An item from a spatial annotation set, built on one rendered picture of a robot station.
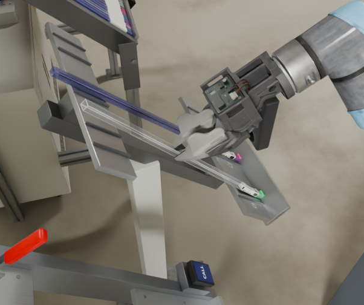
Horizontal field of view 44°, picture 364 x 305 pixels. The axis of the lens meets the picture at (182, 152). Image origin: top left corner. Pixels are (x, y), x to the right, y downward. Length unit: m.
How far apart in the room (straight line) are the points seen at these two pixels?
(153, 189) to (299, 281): 0.90
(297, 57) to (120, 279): 0.42
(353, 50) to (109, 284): 0.49
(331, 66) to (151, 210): 0.51
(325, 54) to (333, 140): 1.44
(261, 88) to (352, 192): 1.33
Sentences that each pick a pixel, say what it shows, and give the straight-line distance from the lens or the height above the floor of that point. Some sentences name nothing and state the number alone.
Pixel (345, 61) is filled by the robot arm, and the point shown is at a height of 1.11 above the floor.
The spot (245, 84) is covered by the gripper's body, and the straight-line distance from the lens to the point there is 0.66.
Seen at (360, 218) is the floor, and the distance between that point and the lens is 1.91.
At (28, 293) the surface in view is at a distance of 0.60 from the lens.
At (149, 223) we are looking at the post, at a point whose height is 0.63.
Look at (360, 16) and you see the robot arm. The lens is 0.71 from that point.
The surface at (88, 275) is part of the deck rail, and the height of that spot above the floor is 0.94.
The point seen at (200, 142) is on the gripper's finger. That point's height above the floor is 1.00.
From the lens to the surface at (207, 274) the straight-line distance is 0.82.
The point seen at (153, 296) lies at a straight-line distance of 0.75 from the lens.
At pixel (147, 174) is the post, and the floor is 0.81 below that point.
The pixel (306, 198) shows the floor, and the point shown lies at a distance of 1.89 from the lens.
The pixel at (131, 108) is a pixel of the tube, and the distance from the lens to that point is 0.77.
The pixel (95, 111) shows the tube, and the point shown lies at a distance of 0.60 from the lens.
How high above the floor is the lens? 1.53
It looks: 51 degrees down
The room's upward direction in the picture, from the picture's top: straight up
